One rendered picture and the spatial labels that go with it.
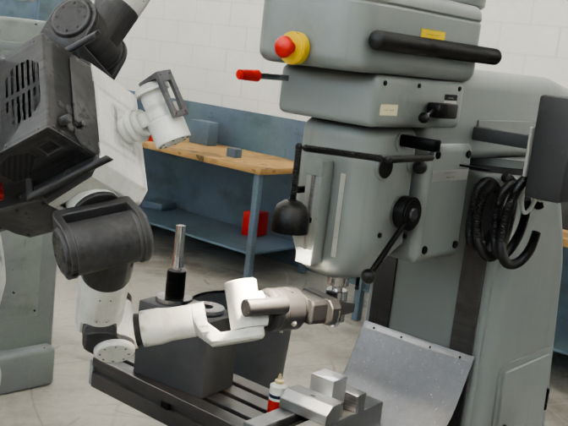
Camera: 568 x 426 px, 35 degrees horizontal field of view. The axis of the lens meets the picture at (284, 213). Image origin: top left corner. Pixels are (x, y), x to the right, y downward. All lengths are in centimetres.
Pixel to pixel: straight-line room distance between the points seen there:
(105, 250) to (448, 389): 101
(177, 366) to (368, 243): 62
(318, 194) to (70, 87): 52
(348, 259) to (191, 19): 661
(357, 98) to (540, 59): 463
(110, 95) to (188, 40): 664
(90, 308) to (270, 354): 227
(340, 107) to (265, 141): 588
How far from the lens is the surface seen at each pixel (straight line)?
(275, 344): 386
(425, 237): 193
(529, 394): 243
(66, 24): 173
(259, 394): 222
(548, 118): 187
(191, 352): 213
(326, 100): 175
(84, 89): 161
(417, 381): 223
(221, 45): 800
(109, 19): 177
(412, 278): 225
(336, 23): 163
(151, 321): 177
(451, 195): 199
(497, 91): 212
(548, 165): 187
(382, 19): 166
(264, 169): 658
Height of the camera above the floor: 176
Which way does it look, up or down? 10 degrees down
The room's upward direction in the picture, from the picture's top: 7 degrees clockwise
